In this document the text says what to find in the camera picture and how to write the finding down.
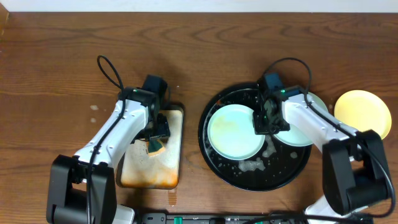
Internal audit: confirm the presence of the green and yellow sponge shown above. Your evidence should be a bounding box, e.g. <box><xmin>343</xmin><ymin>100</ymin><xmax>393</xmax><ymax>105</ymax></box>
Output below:
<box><xmin>147</xmin><ymin>139</ymin><xmax>166</xmax><ymax>157</ymax></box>

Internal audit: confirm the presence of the light blue plate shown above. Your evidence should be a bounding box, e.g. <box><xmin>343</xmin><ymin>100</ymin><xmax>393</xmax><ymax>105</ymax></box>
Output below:
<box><xmin>274</xmin><ymin>92</ymin><xmax>328</xmax><ymax>147</ymax></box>
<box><xmin>207</xmin><ymin>104</ymin><xmax>265</xmax><ymax>161</ymax></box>

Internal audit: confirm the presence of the yellow plate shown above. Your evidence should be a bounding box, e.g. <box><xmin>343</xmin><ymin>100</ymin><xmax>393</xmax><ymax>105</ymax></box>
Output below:
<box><xmin>334</xmin><ymin>90</ymin><xmax>392</xmax><ymax>139</ymax></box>

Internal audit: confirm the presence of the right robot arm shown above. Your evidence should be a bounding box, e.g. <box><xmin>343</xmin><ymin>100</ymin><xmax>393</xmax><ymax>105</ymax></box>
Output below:
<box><xmin>254</xmin><ymin>86</ymin><xmax>396</xmax><ymax>223</ymax></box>

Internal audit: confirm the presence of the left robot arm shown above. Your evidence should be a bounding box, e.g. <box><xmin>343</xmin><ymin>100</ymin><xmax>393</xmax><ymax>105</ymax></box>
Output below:
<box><xmin>46</xmin><ymin>87</ymin><xmax>170</xmax><ymax>223</ymax></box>

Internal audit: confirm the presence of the black round tray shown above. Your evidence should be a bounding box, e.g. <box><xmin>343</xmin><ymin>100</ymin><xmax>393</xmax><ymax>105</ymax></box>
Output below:
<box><xmin>198</xmin><ymin>83</ymin><xmax>312</xmax><ymax>192</ymax></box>

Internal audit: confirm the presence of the black rectangular sponge tray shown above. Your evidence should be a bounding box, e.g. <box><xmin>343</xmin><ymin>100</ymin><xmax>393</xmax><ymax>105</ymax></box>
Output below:
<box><xmin>116</xmin><ymin>105</ymin><xmax>184</xmax><ymax>190</ymax></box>

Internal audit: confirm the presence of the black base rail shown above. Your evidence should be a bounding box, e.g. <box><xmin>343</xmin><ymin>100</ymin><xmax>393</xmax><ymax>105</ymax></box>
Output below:
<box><xmin>114</xmin><ymin>205</ymin><xmax>374</xmax><ymax>224</ymax></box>

